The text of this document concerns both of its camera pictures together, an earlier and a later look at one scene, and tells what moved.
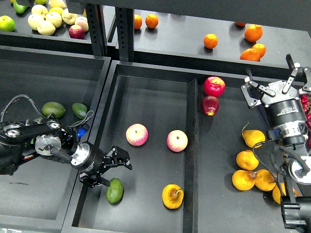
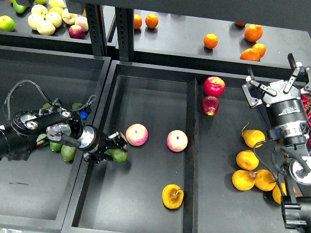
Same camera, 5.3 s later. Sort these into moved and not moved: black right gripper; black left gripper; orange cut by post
Moved: black left gripper
Not moved: black right gripper; orange cut by post
